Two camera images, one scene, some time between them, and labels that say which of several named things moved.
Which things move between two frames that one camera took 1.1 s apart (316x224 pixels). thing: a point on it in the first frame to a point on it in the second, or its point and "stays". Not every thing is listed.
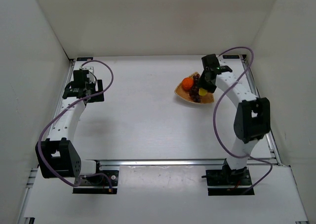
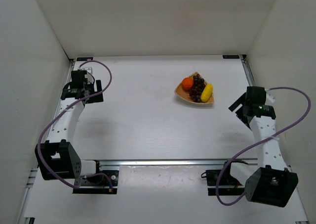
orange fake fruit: x=187 y=83 stays
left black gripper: x=82 y=93 stays
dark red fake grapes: x=194 y=91 stays
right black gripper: x=207 y=80 to x=240 y=111
